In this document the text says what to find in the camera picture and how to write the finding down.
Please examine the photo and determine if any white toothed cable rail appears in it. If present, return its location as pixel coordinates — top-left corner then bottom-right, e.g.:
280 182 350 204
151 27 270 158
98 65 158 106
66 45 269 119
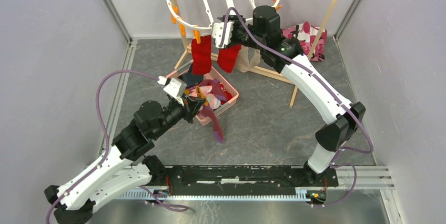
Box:
118 187 311 201

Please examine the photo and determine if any pink perforated plastic basket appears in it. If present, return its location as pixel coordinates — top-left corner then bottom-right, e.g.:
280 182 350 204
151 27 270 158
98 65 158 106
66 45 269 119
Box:
166 60 239 126

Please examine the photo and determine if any plain red sock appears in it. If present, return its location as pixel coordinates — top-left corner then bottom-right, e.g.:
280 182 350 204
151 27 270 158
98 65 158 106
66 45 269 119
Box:
191 35 212 75

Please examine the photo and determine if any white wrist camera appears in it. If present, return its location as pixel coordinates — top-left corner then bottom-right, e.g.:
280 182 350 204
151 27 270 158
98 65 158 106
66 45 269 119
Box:
211 21 234 49
157 76 186 106

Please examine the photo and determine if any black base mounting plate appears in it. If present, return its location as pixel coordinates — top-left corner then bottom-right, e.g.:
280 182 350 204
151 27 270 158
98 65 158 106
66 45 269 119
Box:
148 165 339 196

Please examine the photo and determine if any beige sock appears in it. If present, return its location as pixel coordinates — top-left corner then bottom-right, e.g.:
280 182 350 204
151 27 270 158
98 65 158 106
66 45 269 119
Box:
248 49 261 69

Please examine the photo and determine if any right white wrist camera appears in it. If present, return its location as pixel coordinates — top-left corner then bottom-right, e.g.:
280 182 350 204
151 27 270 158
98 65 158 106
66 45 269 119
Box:
211 21 234 49

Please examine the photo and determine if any maroon purple sock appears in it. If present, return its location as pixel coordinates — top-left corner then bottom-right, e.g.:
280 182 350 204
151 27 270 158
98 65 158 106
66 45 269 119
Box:
202 79 233 102
200 105 225 144

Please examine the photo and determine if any red sock with white pompom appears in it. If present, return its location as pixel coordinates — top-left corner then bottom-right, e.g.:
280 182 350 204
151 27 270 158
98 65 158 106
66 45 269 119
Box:
217 45 241 73

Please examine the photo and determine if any pink green patterned sock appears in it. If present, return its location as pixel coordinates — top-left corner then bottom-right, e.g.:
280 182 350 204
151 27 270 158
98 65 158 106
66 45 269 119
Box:
189 86 221 110

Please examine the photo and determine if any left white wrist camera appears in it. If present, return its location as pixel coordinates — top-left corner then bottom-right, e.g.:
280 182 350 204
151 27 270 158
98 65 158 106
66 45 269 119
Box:
157 76 186 106

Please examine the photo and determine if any wooden rack frame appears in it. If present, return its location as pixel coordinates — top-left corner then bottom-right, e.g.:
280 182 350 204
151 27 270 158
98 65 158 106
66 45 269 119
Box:
163 0 351 108

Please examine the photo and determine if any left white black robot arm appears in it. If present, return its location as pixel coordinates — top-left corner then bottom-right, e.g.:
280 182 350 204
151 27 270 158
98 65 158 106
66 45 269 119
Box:
44 95 206 223

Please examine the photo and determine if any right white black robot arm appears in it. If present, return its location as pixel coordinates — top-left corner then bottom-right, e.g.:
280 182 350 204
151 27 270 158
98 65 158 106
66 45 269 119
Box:
220 5 367 186

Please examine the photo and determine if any black sock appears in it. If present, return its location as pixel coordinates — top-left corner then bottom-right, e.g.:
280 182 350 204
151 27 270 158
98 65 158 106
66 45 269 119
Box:
178 64 204 88

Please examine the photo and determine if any pink camouflage cloth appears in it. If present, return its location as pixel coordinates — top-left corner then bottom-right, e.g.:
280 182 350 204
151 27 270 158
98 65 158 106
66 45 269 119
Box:
282 22 328 62

